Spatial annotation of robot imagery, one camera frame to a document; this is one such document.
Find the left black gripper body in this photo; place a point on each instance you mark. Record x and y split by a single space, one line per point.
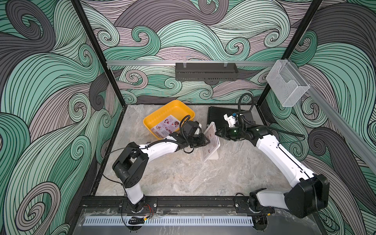
195 141

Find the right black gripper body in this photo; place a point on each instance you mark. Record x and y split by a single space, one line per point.
235 132

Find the pink dessert menu sheet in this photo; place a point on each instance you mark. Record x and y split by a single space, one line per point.
164 128

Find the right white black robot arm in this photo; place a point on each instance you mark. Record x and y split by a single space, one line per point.
309 191

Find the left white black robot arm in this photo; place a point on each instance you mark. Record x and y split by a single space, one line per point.
130 165

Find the black ribbed case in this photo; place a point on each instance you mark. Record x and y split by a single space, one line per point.
216 115

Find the yellow plastic tray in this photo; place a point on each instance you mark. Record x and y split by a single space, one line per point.
176 108

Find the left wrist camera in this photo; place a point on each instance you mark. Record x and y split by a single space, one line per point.
199 129

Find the clear acrylic wall pocket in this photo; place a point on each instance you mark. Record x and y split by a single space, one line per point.
287 82

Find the black wall-mounted shelf tray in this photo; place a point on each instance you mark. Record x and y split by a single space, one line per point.
209 73

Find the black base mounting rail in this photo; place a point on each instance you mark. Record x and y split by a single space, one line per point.
239 203

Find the white slotted cable duct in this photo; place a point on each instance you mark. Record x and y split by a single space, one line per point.
171 221

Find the aluminium back wall rail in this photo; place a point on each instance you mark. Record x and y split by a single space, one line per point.
157 63

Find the aluminium wall rail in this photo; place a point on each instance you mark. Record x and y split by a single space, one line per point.
157 63
352 110

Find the aluminium right wall rail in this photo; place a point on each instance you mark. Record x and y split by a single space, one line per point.
352 110

